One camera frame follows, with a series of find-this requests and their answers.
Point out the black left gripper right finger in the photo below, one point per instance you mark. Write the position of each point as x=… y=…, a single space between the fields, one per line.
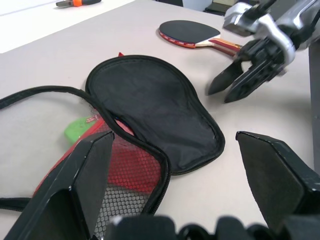
x=272 y=175

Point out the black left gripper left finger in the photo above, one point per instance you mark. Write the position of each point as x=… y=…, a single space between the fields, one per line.
x=60 y=180

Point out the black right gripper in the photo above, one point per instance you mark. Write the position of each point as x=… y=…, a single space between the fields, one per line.
x=265 y=55

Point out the table tennis paddle, black rubber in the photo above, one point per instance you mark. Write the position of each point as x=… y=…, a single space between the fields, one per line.
x=187 y=31

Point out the black paddle case, red mesh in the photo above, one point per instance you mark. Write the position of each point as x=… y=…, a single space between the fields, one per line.
x=155 y=112

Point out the green plastic object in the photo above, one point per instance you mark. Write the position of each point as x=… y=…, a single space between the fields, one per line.
x=77 y=128

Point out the dark background equipment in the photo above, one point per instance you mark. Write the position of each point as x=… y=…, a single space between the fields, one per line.
x=220 y=7

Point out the grey robot body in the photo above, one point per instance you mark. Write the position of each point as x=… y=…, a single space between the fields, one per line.
x=315 y=100

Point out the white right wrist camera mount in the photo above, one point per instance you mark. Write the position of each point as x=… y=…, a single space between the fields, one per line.
x=280 y=32

